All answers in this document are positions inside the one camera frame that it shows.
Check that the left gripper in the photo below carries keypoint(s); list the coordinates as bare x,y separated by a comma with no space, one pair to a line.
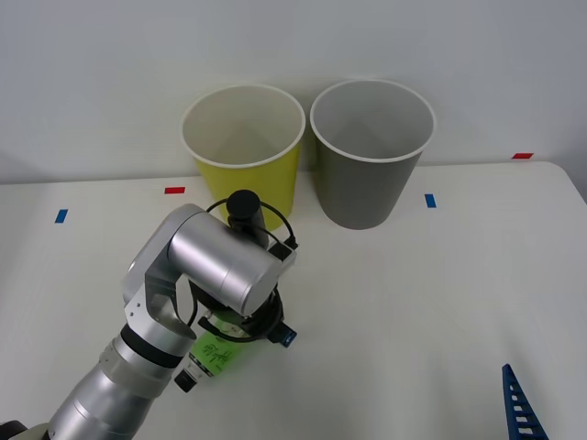
263,327

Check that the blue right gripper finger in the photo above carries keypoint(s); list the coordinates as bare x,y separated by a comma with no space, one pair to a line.
509,399

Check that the green label plastic bottle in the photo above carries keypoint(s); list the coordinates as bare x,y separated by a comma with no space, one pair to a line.
215,357

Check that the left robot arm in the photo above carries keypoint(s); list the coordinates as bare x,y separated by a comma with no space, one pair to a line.
215,261

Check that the yellow-green plastic bin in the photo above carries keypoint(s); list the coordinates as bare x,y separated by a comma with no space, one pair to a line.
247,183

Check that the grey plastic bin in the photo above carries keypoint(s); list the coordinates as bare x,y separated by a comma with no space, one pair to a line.
362,192

